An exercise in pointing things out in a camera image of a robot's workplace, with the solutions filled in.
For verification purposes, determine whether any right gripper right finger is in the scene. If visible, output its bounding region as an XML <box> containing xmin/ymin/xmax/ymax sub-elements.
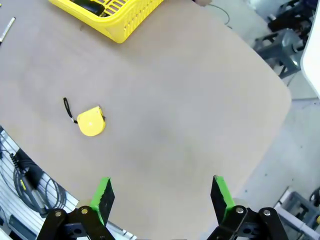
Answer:
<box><xmin>207</xmin><ymin>175</ymin><xmax>288</xmax><ymax>240</ymax></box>

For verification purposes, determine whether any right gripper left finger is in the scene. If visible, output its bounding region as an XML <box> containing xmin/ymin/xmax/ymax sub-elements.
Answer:
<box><xmin>37</xmin><ymin>176</ymin><xmax>116</xmax><ymax>240</ymax></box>

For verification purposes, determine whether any black stapler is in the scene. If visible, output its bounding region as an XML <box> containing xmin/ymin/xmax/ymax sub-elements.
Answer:
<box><xmin>69</xmin><ymin>0</ymin><xmax>106</xmax><ymax>17</ymax></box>

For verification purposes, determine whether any yellow plastic shopping basket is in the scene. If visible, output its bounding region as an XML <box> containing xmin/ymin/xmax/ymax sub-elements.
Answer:
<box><xmin>48</xmin><ymin>0</ymin><xmax>165</xmax><ymax>44</ymax></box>

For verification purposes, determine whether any yellow tape measure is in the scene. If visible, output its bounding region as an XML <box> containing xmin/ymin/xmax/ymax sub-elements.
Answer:
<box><xmin>62</xmin><ymin>97</ymin><xmax>108</xmax><ymax>137</ymax></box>

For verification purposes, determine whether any grey metal stool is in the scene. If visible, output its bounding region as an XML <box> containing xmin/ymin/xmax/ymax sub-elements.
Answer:
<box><xmin>253</xmin><ymin>28</ymin><xmax>302</xmax><ymax>80</ymax></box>

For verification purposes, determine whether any large white table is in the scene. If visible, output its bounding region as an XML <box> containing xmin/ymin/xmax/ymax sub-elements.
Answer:
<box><xmin>300</xmin><ymin>22</ymin><xmax>320</xmax><ymax>100</ymax></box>

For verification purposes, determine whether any black backpack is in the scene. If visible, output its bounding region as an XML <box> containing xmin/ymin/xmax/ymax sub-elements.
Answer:
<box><xmin>267</xmin><ymin>0</ymin><xmax>314</xmax><ymax>34</ymax></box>

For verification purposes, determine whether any white marker with black cap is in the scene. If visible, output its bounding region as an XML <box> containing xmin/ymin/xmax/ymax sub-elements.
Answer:
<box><xmin>0</xmin><ymin>16</ymin><xmax>16</xmax><ymax>47</ymax></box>

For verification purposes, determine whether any black coiled cable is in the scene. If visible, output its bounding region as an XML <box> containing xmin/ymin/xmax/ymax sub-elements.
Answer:
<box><xmin>0</xmin><ymin>149</ymin><xmax>69</xmax><ymax>219</ymax></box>

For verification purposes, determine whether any grey metal frame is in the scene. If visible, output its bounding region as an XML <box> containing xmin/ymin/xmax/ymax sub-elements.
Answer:
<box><xmin>274</xmin><ymin>187</ymin><xmax>320</xmax><ymax>240</ymax></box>

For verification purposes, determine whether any thin black floor cable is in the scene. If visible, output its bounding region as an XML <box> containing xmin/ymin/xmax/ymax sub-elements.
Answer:
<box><xmin>211</xmin><ymin>4</ymin><xmax>231</xmax><ymax>29</ymax></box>

